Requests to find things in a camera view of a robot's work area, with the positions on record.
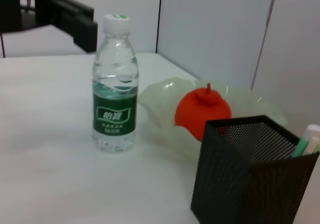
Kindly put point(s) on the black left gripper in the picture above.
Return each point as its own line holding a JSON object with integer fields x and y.
{"x": 45, "y": 12}

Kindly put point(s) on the green utility knife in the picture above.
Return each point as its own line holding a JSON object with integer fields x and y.
{"x": 303, "y": 144}

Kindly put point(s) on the pale green glass fruit plate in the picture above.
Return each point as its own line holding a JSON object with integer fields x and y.
{"x": 160, "y": 101}

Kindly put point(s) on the black mesh pen holder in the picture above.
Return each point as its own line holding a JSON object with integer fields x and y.
{"x": 225, "y": 184}

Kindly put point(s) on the clear bottle with green label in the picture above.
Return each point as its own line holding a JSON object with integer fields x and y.
{"x": 115, "y": 109}

